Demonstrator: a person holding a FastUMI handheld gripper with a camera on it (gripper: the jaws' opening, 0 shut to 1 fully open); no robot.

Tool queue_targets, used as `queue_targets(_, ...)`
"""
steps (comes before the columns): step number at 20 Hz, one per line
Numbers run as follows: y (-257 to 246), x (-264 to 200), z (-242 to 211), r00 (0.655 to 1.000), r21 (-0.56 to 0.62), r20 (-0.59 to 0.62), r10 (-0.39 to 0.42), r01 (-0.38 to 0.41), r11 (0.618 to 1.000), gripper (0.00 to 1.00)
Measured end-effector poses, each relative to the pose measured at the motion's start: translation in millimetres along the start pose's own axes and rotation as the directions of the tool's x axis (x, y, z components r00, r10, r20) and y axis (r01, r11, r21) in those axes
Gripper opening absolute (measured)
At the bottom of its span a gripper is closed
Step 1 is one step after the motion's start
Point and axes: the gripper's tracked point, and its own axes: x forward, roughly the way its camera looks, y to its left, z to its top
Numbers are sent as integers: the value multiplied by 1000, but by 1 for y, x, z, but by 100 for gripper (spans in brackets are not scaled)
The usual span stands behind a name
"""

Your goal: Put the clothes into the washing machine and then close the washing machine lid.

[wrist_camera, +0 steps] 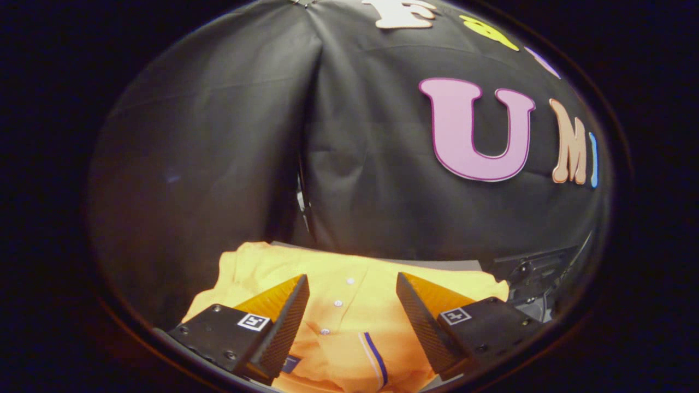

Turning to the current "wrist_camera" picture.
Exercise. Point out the black backdrop cloth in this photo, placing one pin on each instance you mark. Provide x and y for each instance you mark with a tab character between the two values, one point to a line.
229	136

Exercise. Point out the backdrop stand pole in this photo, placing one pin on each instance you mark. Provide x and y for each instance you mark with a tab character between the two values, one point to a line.
302	203

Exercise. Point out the black and white cabinet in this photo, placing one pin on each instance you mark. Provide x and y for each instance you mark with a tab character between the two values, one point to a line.
437	265

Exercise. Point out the orange polo shirt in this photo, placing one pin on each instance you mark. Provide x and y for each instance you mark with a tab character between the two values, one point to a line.
349	327

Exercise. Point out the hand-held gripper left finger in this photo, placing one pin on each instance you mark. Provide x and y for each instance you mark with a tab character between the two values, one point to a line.
284	322

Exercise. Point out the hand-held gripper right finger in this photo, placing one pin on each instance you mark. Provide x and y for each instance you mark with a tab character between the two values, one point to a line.
420	322

